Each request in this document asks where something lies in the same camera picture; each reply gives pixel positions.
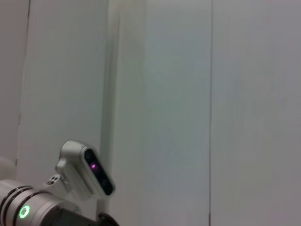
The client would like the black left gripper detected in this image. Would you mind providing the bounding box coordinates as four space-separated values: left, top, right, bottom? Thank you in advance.
50 207 120 226

